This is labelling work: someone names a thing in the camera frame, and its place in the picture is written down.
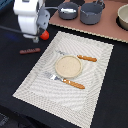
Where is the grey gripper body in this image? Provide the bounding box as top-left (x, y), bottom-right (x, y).
top-left (33, 9), bottom-right (50, 43)

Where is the brown sausage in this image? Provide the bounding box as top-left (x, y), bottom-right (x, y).
top-left (19, 48), bottom-right (41, 55)

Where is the red tomato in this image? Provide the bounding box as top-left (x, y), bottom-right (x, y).
top-left (40, 30), bottom-right (49, 40)

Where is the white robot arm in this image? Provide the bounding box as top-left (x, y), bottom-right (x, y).
top-left (13, 0), bottom-right (50, 43)

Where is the grey frying pan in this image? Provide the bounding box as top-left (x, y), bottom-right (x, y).
top-left (57, 2), bottom-right (78, 20)

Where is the grey saucepan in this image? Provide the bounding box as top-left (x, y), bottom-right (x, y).
top-left (80, 0), bottom-right (105, 25)

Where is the round beige plate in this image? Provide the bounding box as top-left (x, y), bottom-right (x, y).
top-left (55, 55), bottom-right (83, 78)

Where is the brown wooden board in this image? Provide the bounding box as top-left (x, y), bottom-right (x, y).
top-left (49, 0), bottom-right (128, 43)

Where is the woven beige placemat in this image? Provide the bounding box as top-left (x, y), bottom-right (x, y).
top-left (13, 31), bottom-right (113, 128)

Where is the beige bowl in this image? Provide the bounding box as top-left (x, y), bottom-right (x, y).
top-left (118, 4), bottom-right (128, 30)

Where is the knife with wooden handle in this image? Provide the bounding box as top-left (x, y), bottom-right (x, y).
top-left (56, 50), bottom-right (97, 62)

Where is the fork with wooden handle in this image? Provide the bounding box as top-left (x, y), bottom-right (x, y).
top-left (43, 71), bottom-right (85, 89)

